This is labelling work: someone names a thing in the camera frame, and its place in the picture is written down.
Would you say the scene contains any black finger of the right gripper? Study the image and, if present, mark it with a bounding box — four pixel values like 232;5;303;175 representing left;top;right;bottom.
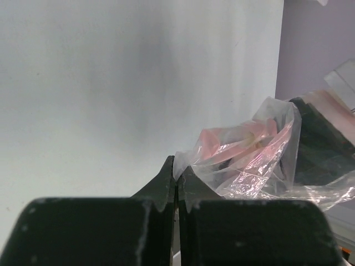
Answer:
290;97;354;186

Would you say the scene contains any clear zip top bag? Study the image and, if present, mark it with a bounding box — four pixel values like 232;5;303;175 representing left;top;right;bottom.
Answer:
173;89;354;210

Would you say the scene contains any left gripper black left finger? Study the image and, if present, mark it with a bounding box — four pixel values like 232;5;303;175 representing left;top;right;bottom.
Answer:
1;156;175;265

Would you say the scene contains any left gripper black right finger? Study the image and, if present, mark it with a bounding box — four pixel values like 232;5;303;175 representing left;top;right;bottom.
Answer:
177;167;343;265

